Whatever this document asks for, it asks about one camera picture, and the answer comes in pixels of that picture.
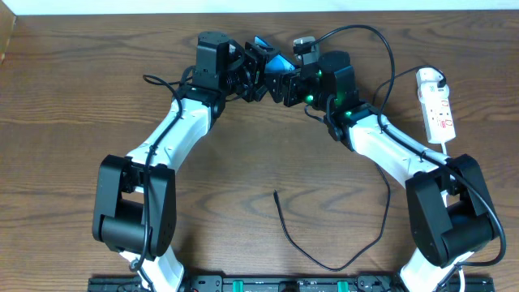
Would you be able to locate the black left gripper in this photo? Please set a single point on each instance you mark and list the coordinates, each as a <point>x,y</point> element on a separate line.
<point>251,65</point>

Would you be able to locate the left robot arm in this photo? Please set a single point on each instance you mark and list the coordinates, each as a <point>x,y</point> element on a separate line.
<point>135,210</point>

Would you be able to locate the white USB charger adapter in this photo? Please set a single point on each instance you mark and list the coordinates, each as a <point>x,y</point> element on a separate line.
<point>430,81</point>

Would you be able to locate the white power strip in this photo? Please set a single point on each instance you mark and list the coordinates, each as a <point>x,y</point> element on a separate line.
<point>436,113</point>

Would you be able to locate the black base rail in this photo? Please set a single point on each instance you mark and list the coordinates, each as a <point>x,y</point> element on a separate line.
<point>213,283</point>

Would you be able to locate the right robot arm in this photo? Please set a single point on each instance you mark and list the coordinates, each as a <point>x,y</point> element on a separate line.
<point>450,209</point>

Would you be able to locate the blue screen Samsung smartphone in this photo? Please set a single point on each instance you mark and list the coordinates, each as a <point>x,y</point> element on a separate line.
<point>279,64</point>

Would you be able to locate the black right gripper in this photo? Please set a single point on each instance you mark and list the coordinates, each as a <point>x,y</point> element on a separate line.
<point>290,89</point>

